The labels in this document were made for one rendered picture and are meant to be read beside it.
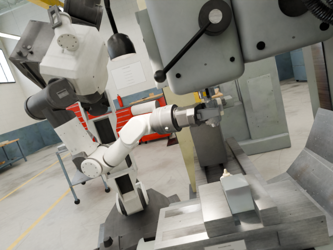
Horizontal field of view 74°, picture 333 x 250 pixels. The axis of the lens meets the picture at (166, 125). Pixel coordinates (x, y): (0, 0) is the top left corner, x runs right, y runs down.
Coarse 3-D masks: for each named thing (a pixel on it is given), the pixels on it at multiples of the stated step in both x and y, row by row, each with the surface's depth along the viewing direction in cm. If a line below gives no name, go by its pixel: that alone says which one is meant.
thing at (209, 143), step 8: (192, 128) 92; (200, 128) 92; (208, 128) 91; (216, 128) 90; (192, 136) 93; (200, 136) 92; (208, 136) 92; (216, 136) 91; (200, 144) 93; (208, 144) 93; (216, 144) 92; (224, 144) 105; (200, 152) 94; (208, 152) 94; (216, 152) 93; (224, 152) 92; (200, 160) 95; (208, 160) 94; (216, 160) 94; (224, 160) 93
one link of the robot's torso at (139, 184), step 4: (136, 184) 154; (140, 184) 152; (144, 188) 147; (116, 192) 150; (144, 192) 141; (116, 196) 145; (144, 196) 140; (116, 200) 142; (148, 200) 142; (116, 204) 139; (148, 204) 142; (120, 212) 137
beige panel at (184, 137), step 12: (144, 0) 218; (168, 96) 236; (180, 96) 235; (192, 96) 234; (180, 132) 244; (180, 144) 247; (192, 144) 246; (192, 156) 249; (192, 168) 252; (192, 180) 256; (192, 192) 260
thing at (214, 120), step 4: (212, 104) 62; (216, 104) 62; (204, 108) 63; (208, 108) 62; (220, 116) 63; (208, 120) 63; (212, 120) 63; (216, 120) 62; (220, 120) 63; (208, 124) 64
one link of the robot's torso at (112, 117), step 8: (80, 104) 117; (112, 104) 120; (112, 112) 118; (88, 120) 116; (96, 120) 118; (104, 120) 121; (112, 120) 118; (88, 128) 116; (96, 128) 120; (104, 128) 122; (112, 128) 118; (96, 136) 117; (104, 136) 123; (112, 136) 124; (128, 160) 122; (120, 168) 122
